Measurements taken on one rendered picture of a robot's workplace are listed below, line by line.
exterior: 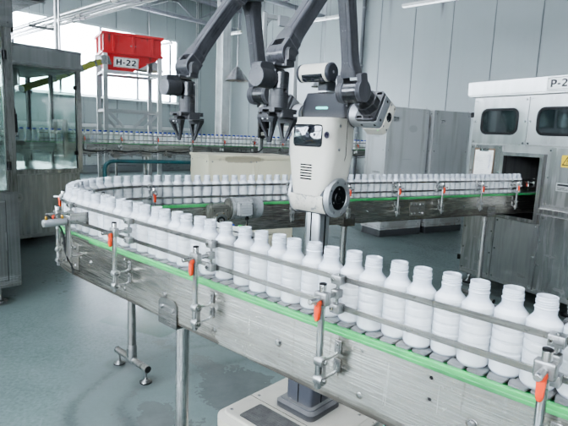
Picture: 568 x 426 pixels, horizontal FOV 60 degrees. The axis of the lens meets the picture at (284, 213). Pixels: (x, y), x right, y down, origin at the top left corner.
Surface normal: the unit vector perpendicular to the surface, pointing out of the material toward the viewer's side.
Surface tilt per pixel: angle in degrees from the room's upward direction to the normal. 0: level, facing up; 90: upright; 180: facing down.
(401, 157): 90
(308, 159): 90
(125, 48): 90
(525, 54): 90
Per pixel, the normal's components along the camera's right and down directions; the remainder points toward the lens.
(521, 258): -0.87, 0.04
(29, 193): 0.74, 0.14
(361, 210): 0.51, 0.15
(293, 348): -0.68, 0.09
